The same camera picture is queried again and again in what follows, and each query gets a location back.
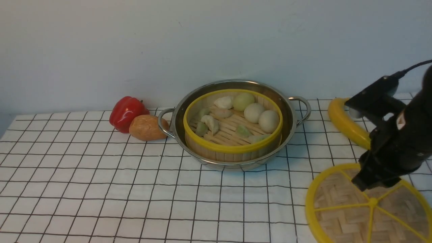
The brown potato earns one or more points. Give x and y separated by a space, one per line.
145 127

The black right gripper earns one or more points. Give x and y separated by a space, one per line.
394 152

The beige dumpling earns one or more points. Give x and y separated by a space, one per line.
222 113

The stainless steel two-handled pot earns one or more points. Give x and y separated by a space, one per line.
295 111

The pale green dumpling right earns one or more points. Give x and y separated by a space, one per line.
257 138

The white-green pleated dumpling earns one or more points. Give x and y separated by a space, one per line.
211 123

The green dumpling at left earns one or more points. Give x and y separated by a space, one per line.
203 112

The white black-grid tablecloth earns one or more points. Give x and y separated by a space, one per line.
71 178

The red bell pepper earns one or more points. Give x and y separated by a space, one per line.
124 112

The white round bun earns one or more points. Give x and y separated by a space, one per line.
253 111

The green dumpling front left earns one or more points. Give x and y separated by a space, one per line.
201 129

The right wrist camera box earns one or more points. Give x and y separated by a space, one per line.
377 100

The yellow-rimmed bamboo steamer basket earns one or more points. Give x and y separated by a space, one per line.
226 145

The green dumpling centre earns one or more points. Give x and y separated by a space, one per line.
242 131

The cream round bun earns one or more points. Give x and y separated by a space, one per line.
268 121

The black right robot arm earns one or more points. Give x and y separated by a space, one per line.
420 105

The white pleated dumpling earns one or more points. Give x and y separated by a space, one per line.
225 102

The yellow-rimmed woven steamer lid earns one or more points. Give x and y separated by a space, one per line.
338 212

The yellow banana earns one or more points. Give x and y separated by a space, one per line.
341 120

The pale green round bun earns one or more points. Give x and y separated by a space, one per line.
242 100

